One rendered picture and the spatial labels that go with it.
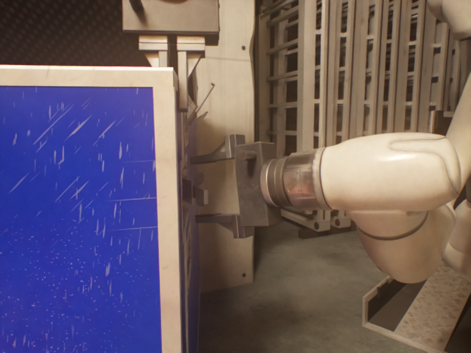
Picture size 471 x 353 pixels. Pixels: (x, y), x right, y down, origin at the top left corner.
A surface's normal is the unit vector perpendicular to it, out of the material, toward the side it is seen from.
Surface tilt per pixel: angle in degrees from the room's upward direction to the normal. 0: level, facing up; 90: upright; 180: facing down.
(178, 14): 80
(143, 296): 90
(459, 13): 107
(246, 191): 85
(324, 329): 0
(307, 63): 90
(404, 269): 131
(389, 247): 123
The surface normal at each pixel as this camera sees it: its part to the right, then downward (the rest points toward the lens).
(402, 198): -0.33, 0.62
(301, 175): -0.55, -0.16
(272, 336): 0.00, -0.99
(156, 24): 0.07, -0.04
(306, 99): 0.40, 0.13
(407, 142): -0.32, -0.68
